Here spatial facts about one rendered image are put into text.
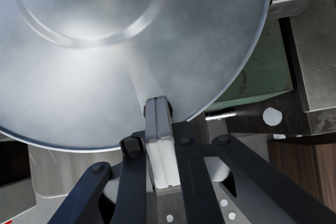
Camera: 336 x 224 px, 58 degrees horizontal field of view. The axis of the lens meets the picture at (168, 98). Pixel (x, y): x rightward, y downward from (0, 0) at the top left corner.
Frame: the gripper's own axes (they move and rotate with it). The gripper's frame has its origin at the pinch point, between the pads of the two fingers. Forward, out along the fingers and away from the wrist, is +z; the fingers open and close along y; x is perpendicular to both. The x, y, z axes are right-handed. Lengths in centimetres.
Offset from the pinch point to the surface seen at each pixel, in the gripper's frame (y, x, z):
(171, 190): -4, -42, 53
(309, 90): 17.9, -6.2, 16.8
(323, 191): 28, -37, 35
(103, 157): -4.9, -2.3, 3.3
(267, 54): 13.9, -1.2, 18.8
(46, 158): -9.2, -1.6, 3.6
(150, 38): 0.5, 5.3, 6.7
